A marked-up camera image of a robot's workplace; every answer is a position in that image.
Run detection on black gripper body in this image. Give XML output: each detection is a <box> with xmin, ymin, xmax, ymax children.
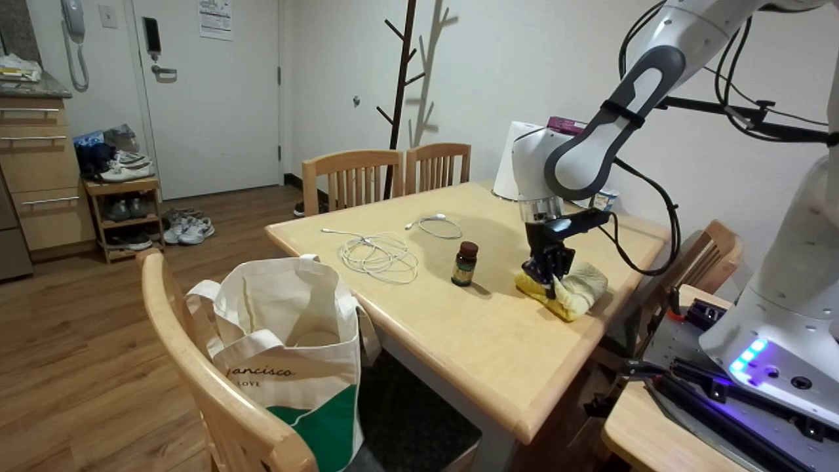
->
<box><xmin>522</xmin><ymin>217</ymin><xmax>580</xmax><ymax>264</ymax></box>

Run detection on yellow towel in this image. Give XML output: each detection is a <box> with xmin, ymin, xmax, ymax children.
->
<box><xmin>510</xmin><ymin>259</ymin><xmax>611</xmax><ymax>322</ymax></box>

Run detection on light wooden chair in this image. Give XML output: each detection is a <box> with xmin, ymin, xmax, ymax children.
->
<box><xmin>611</xmin><ymin>217</ymin><xmax>745</xmax><ymax>352</ymax></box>
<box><xmin>135</xmin><ymin>246</ymin><xmax>388</xmax><ymax>472</ymax></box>
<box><xmin>404</xmin><ymin>141</ymin><xmax>475</xmax><ymax>195</ymax></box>
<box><xmin>298</xmin><ymin>148</ymin><xmax>405</xmax><ymax>217</ymax></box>

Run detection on white tote bag green print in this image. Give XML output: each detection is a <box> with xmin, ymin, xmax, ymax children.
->
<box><xmin>182</xmin><ymin>254</ymin><xmax>382</xmax><ymax>472</ymax></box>

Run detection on brown glass bottle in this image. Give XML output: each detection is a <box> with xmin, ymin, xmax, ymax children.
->
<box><xmin>448</xmin><ymin>238</ymin><xmax>483</xmax><ymax>289</ymax></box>

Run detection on purple object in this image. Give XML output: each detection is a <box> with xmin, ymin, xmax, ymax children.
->
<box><xmin>544</xmin><ymin>116</ymin><xmax>586</xmax><ymax>140</ymax></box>

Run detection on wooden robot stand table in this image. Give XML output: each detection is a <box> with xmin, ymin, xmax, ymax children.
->
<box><xmin>600</xmin><ymin>284</ymin><xmax>763</xmax><ymax>472</ymax></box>

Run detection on wooden coat rack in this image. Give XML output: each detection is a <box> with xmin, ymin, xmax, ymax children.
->
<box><xmin>375</xmin><ymin>0</ymin><xmax>462</xmax><ymax>200</ymax></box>

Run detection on grey robot mounting plate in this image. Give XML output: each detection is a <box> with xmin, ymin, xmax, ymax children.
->
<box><xmin>650</xmin><ymin>304</ymin><xmax>839</xmax><ymax>472</ymax></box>

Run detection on white sneaker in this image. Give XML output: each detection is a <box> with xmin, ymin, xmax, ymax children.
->
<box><xmin>159</xmin><ymin>213</ymin><xmax>193</xmax><ymax>249</ymax></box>
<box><xmin>177</xmin><ymin>215</ymin><xmax>216</xmax><ymax>249</ymax></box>

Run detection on white door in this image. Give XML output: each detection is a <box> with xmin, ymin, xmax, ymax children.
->
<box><xmin>127</xmin><ymin>0</ymin><xmax>282</xmax><ymax>203</ymax></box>

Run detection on white paper notice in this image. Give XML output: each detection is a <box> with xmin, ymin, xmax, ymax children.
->
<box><xmin>193</xmin><ymin>0</ymin><xmax>235</xmax><ymax>41</ymax></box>

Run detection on white sneakers pair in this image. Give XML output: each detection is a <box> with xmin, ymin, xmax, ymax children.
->
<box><xmin>96</xmin><ymin>153</ymin><xmax>157</xmax><ymax>184</ymax></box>

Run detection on wooden shoe rack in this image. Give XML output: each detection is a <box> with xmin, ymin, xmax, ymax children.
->
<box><xmin>84</xmin><ymin>173</ymin><xmax>164</xmax><ymax>264</ymax></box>

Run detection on black door lock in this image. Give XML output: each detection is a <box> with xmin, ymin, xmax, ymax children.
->
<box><xmin>140</xmin><ymin>13</ymin><xmax>181</xmax><ymax>87</ymax></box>

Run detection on dark shoes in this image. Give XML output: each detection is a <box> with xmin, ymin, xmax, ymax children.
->
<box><xmin>73</xmin><ymin>128</ymin><xmax>119</xmax><ymax>180</ymax></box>

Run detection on wooden kitchen cabinet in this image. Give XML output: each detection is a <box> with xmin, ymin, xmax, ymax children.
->
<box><xmin>0</xmin><ymin>73</ymin><xmax>98</xmax><ymax>264</ymax></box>

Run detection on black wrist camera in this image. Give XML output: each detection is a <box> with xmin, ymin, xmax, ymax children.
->
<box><xmin>547</xmin><ymin>207</ymin><xmax>611</xmax><ymax>245</ymax></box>

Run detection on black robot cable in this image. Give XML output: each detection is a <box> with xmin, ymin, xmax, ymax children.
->
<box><xmin>604</xmin><ymin>0</ymin><xmax>754</xmax><ymax>279</ymax></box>

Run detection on white charger cable with puck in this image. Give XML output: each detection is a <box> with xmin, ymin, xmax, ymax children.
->
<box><xmin>401</xmin><ymin>213</ymin><xmax>465</xmax><ymax>245</ymax></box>

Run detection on tangled white cable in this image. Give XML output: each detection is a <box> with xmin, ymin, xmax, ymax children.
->
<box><xmin>316</xmin><ymin>222</ymin><xmax>424</xmax><ymax>289</ymax></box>

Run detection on black camera boom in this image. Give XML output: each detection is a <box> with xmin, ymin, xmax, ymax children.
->
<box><xmin>653</xmin><ymin>91</ymin><xmax>839</xmax><ymax>148</ymax></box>

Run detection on white wall phone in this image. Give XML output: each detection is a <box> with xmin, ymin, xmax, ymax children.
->
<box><xmin>58</xmin><ymin>0</ymin><xmax>92</xmax><ymax>94</ymax></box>

